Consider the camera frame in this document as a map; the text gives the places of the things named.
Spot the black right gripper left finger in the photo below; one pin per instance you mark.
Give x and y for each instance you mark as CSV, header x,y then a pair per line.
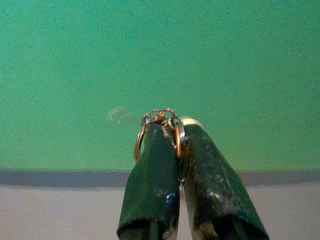
x,y
150,187

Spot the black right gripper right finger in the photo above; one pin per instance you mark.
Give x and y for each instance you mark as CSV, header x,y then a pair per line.
x,y
215,190

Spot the clear adhesive metal hook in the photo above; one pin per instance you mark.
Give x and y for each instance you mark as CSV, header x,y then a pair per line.
x,y
120,115

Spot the green wall board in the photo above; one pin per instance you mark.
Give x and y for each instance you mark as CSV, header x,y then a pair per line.
x,y
160,50

